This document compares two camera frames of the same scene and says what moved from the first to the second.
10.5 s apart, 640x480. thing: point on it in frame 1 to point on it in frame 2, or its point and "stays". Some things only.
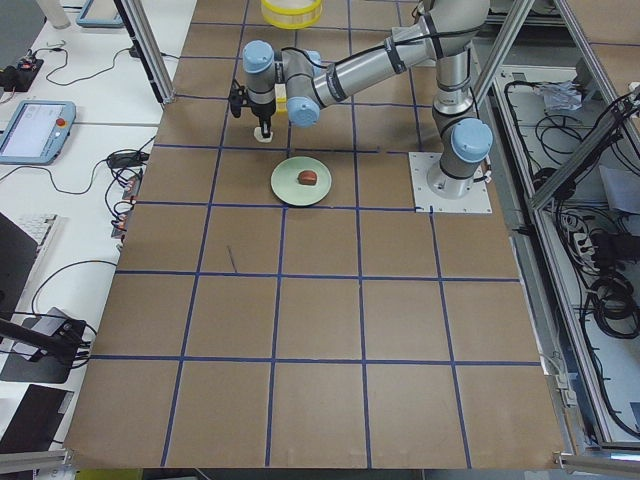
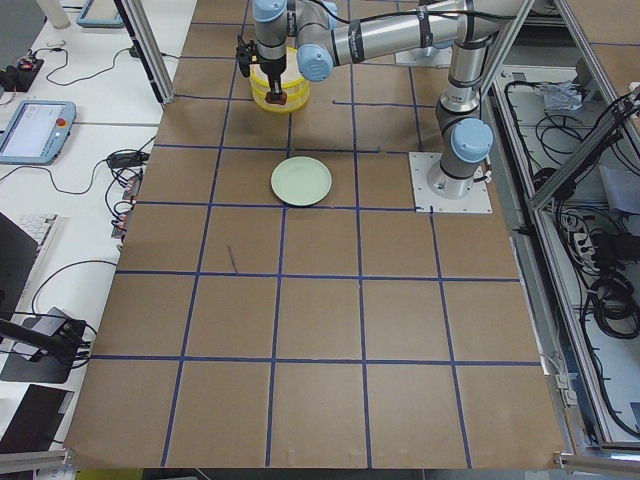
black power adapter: x=127 y=159 stays
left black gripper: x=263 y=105 to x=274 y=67
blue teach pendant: x=37 y=132 stays
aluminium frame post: x=145 y=40 stays
